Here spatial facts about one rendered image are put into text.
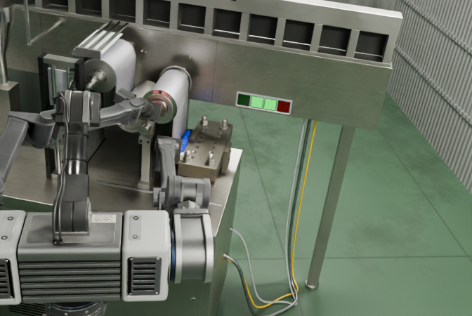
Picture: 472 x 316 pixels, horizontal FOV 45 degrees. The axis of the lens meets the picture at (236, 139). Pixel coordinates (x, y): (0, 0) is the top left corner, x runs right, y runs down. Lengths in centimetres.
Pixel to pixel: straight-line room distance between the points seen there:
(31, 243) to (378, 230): 299
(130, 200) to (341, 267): 162
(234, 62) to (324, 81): 40
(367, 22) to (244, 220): 179
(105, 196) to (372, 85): 121
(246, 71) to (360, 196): 194
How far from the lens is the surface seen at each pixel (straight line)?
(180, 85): 237
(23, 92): 291
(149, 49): 256
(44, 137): 175
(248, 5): 240
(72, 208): 117
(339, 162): 285
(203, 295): 244
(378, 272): 359
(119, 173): 249
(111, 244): 118
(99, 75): 226
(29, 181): 247
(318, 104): 252
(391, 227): 398
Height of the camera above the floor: 230
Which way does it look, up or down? 30 degrees down
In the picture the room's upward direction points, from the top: 7 degrees clockwise
